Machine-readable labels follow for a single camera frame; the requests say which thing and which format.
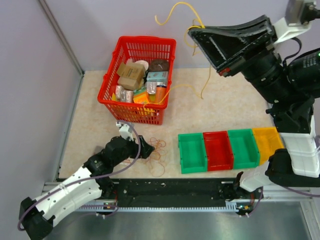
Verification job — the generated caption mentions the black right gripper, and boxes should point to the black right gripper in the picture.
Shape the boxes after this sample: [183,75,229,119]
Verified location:
[189,16,295,106]

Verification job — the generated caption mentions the yellow and red wires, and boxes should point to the yellow and red wires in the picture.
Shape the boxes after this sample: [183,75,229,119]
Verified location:
[144,136,168,178]

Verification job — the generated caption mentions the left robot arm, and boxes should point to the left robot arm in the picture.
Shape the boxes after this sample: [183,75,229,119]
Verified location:
[17,135,155,240]

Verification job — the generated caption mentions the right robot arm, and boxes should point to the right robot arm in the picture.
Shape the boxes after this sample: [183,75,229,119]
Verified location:
[187,15,320,198]

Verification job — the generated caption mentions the left green plastic bin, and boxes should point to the left green plastic bin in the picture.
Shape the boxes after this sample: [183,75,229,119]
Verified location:
[178,133,208,174]

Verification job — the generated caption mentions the green plastic bin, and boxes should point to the green plastic bin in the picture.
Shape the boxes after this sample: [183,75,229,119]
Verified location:
[178,133,208,174]
[227,128,260,170]

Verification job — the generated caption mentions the orange yellow sticky notes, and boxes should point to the orange yellow sticky notes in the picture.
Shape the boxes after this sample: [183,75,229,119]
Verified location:
[133,90,150,105]

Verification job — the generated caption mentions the pink wrapped snack pack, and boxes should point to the pink wrapped snack pack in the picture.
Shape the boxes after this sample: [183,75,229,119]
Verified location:
[115,85,134,103]

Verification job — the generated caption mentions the orange bottle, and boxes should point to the orange bottle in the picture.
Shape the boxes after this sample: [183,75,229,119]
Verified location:
[155,85,167,105]

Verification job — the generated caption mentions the silver foil snack pack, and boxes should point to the silver foil snack pack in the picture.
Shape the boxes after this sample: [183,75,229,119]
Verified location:
[145,81,167,95]

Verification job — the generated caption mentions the red plastic shopping basket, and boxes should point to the red plastic shopping basket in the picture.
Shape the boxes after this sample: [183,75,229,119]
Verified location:
[97,36,177,125]

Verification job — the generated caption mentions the small brown cardboard box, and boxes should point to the small brown cardboard box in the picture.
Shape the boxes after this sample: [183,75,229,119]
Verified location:
[117,77,141,91]

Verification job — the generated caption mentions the red plastic bin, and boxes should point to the red plastic bin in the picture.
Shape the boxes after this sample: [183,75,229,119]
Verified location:
[203,131,234,172]

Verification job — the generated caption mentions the teal snack box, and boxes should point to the teal snack box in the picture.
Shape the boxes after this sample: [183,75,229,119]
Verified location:
[146,71,169,82]

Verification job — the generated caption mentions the white round plate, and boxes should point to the white round plate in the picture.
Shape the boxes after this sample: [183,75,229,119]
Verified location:
[126,58,149,71]

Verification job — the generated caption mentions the right green plastic bin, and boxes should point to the right green plastic bin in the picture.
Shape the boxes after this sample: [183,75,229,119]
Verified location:
[227,128,260,170]

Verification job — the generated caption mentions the yellow plastic bin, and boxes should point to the yellow plastic bin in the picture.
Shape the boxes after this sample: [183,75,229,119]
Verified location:
[252,127,285,166]

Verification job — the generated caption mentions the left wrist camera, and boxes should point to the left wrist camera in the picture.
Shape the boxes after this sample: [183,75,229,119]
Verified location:
[116,121,134,141]

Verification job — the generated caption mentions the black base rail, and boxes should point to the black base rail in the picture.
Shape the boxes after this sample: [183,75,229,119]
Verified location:
[109,177,253,208]

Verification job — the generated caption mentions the grey slotted cable duct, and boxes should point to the grey slotted cable duct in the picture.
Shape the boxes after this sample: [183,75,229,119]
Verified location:
[74,201,238,213]

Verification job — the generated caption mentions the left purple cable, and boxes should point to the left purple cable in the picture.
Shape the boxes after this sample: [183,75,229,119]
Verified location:
[17,120,142,231]

